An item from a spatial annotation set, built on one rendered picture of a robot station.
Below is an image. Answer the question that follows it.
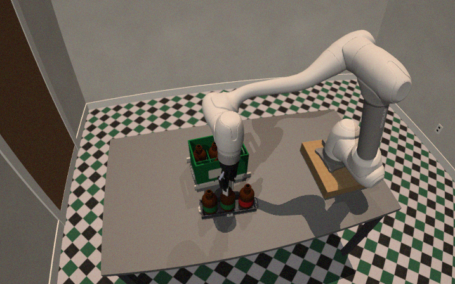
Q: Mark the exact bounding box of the green crate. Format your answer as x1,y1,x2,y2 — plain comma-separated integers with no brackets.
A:
188,135,247,184

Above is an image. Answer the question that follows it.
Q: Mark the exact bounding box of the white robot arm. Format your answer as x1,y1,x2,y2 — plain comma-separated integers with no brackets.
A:
202,30,412,188

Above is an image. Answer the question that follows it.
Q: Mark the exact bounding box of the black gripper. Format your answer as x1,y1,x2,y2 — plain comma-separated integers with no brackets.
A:
217,161,239,196

